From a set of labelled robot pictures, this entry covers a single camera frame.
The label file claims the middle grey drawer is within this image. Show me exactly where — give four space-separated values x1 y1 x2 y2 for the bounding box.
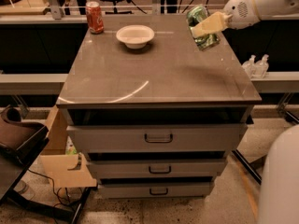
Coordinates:
87 159 226 179

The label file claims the bottom grey drawer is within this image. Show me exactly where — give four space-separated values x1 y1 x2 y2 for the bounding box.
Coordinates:
98 182 214 199

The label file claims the grey drawer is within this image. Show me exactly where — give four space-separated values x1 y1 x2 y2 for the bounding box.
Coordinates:
98 182 214 199
67 123 247 153
87 159 226 179

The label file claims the red soda can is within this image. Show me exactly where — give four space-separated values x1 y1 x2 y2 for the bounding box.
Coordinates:
85 1 104 34

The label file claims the top grey drawer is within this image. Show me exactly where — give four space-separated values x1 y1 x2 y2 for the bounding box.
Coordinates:
67 123 247 153

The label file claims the grey drawer cabinet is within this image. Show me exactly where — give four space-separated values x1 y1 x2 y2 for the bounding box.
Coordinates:
57 15 261 188

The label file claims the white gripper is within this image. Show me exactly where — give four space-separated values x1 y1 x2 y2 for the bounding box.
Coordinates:
191 0 260 38

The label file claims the black floor cable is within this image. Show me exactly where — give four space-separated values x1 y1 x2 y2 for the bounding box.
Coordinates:
28 168 82 210

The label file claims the dark brown chair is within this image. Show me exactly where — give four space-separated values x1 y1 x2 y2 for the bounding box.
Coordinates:
0 106 49 203

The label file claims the green soda can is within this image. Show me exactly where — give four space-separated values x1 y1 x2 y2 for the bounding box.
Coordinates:
187 5 220 50

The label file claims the cardboard box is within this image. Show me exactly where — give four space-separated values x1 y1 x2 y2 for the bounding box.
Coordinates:
40 105 97 188

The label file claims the black metal stand leg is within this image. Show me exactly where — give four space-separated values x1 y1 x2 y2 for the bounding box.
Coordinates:
233 111 299 185

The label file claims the clear sanitizer bottle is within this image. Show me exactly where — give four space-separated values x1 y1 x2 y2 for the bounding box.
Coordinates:
253 54 269 78
242 55 255 78

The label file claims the white paper bowl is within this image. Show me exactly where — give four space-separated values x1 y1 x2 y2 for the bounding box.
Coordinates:
116 25 155 49

